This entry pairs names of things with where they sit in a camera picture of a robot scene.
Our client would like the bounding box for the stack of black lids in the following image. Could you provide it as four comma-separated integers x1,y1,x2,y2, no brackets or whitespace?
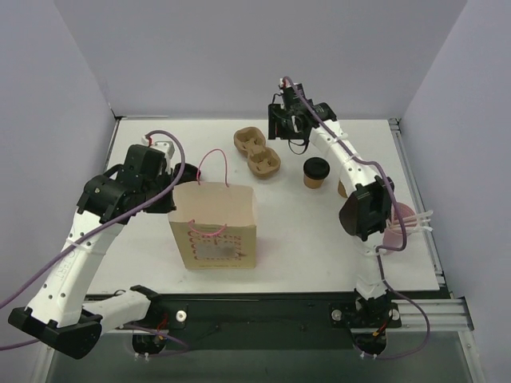
177,163,200,184

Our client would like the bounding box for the stack of brown paper cups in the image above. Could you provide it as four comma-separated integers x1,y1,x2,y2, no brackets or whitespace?
337,180,347,199

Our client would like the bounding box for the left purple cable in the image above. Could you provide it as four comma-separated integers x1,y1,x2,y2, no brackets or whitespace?
0,130,191,360

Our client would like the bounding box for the cream and pink paper bag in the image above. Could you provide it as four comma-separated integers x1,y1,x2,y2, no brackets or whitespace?
168,170,257,270

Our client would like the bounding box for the purple cable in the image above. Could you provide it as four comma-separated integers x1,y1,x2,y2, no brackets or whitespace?
0,130,191,360
285,76,432,362

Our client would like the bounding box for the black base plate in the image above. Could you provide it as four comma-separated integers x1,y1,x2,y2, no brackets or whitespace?
99,293,402,352

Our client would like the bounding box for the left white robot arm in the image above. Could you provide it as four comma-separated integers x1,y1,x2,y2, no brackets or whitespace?
8,141,176,359

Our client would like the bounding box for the aluminium frame rail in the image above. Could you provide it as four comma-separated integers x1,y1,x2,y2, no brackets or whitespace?
388,118,473,332

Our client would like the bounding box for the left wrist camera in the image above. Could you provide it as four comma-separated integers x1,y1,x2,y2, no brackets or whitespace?
141,136,175,161

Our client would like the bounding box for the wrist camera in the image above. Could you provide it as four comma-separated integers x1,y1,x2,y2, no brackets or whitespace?
141,136,175,161
279,77,292,93

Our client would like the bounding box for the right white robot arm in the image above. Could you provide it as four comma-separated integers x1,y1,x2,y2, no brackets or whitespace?
267,77,395,326

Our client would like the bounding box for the single brown paper cup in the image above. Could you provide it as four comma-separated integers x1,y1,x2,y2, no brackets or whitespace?
303,174,324,189

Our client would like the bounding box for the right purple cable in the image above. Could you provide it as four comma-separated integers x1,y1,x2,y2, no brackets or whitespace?
285,76,432,362

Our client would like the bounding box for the brown pulp cup carrier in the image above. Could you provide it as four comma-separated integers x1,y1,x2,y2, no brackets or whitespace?
233,126,281,180

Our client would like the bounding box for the black cup lid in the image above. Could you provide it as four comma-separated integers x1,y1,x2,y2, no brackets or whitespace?
303,157,331,180

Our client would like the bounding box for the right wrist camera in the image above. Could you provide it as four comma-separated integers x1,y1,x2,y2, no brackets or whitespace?
279,77,292,93

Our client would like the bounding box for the pink cup with straws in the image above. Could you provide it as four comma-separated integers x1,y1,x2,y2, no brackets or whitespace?
383,202,434,254

